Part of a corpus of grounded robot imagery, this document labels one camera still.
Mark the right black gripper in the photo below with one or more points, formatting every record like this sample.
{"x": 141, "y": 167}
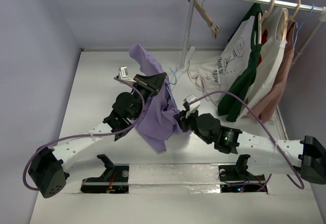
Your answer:
{"x": 184, "y": 118}

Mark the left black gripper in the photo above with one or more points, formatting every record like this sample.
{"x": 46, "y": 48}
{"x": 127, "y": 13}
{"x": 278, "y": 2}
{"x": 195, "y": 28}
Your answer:
{"x": 152, "y": 84}

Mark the blue wire hanger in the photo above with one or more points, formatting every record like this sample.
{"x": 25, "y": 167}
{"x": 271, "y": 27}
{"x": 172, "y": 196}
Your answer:
{"x": 172, "y": 83}
{"x": 299, "y": 26}

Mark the purple t shirt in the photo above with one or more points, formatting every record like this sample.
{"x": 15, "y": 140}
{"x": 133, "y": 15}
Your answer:
{"x": 157, "y": 123}

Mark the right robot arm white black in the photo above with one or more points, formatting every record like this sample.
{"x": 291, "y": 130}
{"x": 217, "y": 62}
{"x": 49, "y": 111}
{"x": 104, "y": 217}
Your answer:
{"x": 256, "y": 154}

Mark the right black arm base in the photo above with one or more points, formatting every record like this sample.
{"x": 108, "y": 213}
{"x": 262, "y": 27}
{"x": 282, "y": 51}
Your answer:
{"x": 235, "y": 178}

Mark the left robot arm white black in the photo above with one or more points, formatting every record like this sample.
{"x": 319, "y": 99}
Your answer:
{"x": 48, "y": 167}

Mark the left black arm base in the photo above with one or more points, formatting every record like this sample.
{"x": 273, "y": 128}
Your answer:
{"x": 113, "y": 180}

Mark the dark green t shirt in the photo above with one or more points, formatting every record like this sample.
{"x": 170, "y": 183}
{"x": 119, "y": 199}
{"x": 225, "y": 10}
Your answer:
{"x": 243, "y": 83}

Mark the cream printed t shirt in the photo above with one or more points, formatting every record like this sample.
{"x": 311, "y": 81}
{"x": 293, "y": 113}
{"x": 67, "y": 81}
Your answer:
{"x": 220, "y": 72}

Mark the pink shirt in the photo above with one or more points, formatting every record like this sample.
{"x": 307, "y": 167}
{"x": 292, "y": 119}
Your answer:
{"x": 281, "y": 78}

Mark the wooden hanger left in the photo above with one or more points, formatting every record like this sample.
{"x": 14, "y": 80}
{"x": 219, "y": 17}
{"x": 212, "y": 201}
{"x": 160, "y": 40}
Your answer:
{"x": 262, "y": 17}

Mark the wooden hanger right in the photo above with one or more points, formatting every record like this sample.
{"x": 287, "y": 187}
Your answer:
{"x": 287, "y": 18}

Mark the white clothes rack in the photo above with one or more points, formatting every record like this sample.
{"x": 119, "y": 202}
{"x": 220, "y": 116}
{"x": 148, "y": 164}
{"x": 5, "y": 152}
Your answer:
{"x": 187, "y": 52}

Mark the red garment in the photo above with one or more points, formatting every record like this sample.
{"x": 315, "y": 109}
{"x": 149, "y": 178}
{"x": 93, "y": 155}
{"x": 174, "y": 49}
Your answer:
{"x": 263, "y": 41}

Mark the white tank top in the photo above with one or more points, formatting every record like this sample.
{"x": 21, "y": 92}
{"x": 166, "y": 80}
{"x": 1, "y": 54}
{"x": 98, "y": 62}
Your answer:
{"x": 259, "y": 95}

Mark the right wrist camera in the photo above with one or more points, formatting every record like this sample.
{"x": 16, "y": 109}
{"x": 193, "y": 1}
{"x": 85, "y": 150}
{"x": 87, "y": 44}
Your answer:
{"x": 190, "y": 104}

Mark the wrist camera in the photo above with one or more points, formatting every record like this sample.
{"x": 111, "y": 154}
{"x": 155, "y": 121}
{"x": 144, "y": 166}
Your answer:
{"x": 190, "y": 104}
{"x": 124, "y": 72}

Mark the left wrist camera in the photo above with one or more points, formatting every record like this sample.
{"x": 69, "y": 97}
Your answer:
{"x": 124, "y": 72}

